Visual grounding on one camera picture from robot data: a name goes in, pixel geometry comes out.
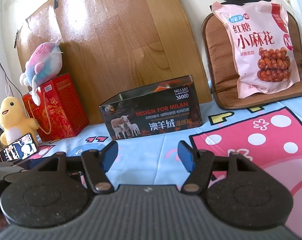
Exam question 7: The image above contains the pink blue plush toy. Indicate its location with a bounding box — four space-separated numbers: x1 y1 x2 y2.
19 40 64 105

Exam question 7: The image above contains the wooden board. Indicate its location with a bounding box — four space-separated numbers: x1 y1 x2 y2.
15 0 213 126

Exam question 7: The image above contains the red gift bag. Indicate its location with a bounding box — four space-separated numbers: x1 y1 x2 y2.
22 73 90 142

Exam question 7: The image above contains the smartphone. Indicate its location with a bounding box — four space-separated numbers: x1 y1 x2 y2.
0 132 39 162

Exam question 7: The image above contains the black cable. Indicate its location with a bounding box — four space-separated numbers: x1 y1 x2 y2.
0 36 25 98

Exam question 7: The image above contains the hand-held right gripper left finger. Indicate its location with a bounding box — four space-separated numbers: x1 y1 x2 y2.
37 141 118 195

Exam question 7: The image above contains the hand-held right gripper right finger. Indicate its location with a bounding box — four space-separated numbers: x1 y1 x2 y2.
178 141 258 194

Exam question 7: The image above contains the printed bed sheet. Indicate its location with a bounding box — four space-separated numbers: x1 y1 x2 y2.
35 76 302 240

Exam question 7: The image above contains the yellow plush toy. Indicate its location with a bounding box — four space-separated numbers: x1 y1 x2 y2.
0 96 39 146

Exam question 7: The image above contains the brown seat cushion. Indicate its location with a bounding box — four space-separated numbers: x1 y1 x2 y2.
201 11 302 110

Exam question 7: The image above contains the black tin box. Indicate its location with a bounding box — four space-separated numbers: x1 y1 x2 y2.
99 75 203 141

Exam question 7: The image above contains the pink snack bag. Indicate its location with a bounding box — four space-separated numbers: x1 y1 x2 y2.
211 0 301 99

